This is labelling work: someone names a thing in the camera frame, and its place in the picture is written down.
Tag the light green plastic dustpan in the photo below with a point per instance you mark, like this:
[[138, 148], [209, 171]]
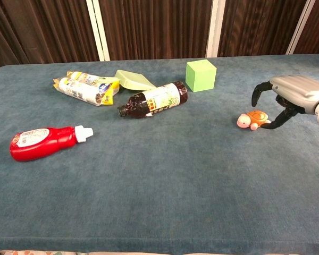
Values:
[[134, 79]]

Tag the dark brown pleated curtain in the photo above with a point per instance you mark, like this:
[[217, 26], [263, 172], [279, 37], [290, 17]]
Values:
[[159, 26]]

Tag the yellow snack package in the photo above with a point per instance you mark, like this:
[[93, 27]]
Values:
[[82, 87]]

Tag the small orange turtle toy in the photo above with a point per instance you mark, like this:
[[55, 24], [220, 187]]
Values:
[[256, 118]]

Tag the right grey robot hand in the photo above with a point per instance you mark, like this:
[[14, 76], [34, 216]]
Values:
[[295, 90]]

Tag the light green foam cube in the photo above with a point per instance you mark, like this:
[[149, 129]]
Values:
[[199, 77]]

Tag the teal velvet table cloth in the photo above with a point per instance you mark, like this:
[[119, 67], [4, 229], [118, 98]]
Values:
[[159, 172]]

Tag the red ketchup bottle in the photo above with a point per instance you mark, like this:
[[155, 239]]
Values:
[[42, 142]]

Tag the white vertical frame post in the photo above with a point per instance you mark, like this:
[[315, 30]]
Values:
[[300, 26], [212, 27], [98, 29]]

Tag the dark tea bottle white label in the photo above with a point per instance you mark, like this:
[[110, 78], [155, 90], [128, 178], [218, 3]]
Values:
[[155, 99]]

